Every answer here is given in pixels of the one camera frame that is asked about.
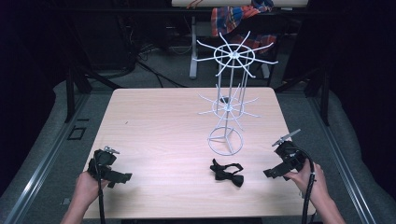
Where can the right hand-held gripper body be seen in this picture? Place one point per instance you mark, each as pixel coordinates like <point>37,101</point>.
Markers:
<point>290,158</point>

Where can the black bow tie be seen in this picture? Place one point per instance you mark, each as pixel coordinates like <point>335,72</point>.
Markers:
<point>226,175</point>

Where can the person's left hand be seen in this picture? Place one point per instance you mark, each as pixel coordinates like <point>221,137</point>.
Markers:
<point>87,189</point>

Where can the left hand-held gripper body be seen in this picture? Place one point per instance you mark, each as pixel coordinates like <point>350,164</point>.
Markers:
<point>104,161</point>

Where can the black metal stand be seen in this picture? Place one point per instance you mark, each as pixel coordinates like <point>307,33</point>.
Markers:
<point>325,99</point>
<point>70,93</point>

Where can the metal floor rail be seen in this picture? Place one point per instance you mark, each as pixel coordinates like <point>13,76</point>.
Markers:
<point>40,168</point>
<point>345,168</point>

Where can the person's right hand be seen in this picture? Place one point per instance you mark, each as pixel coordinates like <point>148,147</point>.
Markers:
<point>308,183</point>

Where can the plaid cloth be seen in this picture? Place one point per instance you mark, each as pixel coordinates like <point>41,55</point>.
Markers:
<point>229,17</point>

